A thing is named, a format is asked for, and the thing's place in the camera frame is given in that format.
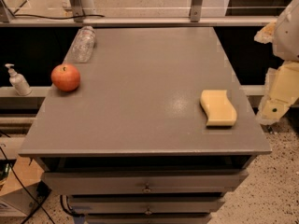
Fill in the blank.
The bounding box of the grey metal bracket right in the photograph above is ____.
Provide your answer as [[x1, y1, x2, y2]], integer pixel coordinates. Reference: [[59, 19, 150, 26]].
[[190, 0, 203, 22]]

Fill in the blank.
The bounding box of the black floor cable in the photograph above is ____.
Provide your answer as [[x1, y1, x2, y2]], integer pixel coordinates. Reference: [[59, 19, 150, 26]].
[[0, 147, 57, 224]]

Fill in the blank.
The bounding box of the yellow sponge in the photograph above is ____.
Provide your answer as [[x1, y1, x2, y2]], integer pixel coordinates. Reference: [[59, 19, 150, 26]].
[[200, 90, 237, 127]]

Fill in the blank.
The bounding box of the red apple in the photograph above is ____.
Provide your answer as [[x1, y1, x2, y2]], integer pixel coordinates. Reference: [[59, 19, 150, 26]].
[[50, 63, 80, 91]]

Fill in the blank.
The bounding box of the white pump dispenser bottle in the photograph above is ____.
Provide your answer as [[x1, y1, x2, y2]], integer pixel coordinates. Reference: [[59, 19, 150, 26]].
[[6, 63, 32, 96]]

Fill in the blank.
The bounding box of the black cable on shelf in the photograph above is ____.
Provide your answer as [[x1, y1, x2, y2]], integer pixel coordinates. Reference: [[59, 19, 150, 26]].
[[12, 13, 106, 21]]

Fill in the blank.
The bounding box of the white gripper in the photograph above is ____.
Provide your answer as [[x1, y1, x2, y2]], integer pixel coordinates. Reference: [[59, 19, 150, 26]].
[[254, 0, 299, 125]]

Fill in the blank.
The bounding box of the cardboard box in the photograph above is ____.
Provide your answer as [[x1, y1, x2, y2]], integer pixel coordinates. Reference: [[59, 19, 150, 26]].
[[0, 157, 43, 217]]

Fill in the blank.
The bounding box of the grey metal bracket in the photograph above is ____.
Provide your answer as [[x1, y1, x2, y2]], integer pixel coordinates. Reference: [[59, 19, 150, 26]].
[[190, 0, 203, 22], [69, 0, 84, 22]]

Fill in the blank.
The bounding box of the clear plastic water bottle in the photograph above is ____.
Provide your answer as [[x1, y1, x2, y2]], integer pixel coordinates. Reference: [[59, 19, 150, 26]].
[[71, 26, 96, 63]]

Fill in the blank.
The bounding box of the grey drawer cabinet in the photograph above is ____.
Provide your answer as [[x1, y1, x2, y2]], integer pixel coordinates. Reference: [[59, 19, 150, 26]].
[[21, 27, 270, 224]]

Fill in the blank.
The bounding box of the grey metal bracket left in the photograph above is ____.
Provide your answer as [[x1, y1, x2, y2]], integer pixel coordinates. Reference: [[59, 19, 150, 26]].
[[69, 0, 84, 22]]

